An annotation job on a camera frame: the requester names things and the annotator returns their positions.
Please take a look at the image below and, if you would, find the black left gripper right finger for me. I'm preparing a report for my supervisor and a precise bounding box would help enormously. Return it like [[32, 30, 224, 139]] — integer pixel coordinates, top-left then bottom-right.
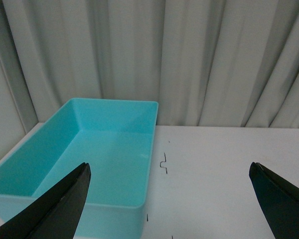
[[249, 162, 299, 239]]

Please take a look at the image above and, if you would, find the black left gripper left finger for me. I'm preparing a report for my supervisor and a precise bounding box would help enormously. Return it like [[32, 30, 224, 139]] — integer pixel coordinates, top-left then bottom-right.
[[0, 163, 91, 239]]

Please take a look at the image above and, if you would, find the turquoise plastic storage bin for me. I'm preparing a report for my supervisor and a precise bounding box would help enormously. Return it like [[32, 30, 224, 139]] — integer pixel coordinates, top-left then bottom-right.
[[0, 98, 158, 239]]

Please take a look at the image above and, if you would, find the grey pleated curtain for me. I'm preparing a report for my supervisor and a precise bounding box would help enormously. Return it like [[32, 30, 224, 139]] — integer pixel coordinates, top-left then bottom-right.
[[0, 0, 299, 160]]

